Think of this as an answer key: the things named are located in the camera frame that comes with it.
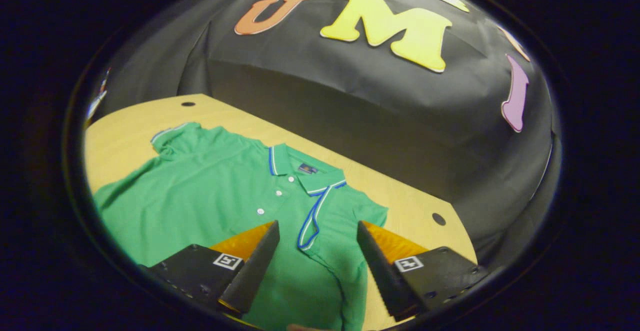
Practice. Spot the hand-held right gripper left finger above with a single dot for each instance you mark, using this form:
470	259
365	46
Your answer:
252	271

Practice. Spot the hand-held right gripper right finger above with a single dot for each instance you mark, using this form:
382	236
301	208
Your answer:
380	276

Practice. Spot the green T-shirt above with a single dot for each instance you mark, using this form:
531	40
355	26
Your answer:
200	191

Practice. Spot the black backdrop cloth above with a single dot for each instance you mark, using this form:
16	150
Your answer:
375	111

